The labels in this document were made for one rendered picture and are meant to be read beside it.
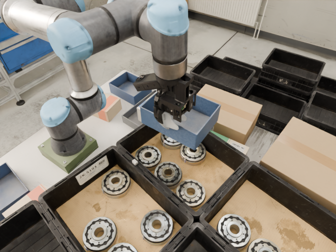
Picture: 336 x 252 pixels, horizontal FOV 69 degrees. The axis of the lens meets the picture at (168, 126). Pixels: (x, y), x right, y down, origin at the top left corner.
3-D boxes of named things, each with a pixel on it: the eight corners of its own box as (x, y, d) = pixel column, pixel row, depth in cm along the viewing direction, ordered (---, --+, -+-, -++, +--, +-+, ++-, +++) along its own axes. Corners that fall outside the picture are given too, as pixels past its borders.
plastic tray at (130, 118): (151, 140, 122) (150, 133, 118) (122, 122, 130) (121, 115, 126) (183, 110, 136) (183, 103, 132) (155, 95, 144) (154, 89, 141)
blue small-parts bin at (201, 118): (141, 122, 79) (139, 106, 74) (167, 97, 88) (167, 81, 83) (194, 150, 72) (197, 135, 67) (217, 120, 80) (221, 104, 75)
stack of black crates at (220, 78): (185, 115, 212) (188, 72, 179) (202, 97, 229) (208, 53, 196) (228, 135, 197) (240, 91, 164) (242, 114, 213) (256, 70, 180)
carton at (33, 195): (28, 242, 89) (19, 235, 83) (11, 221, 94) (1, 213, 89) (65, 209, 97) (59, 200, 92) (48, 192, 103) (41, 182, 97)
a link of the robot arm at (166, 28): (164, -13, 47) (198, -1, 44) (167, 38, 56) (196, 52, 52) (133, 1, 44) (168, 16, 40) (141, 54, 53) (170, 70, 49)
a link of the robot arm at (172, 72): (144, 57, 52) (167, 39, 56) (147, 75, 55) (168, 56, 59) (174, 70, 49) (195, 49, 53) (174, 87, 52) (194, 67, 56)
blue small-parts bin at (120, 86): (110, 92, 147) (108, 83, 141) (127, 80, 155) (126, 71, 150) (135, 106, 138) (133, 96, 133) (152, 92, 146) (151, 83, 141)
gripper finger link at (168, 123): (175, 142, 69) (175, 120, 62) (159, 133, 71) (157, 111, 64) (182, 135, 70) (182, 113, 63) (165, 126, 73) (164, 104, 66)
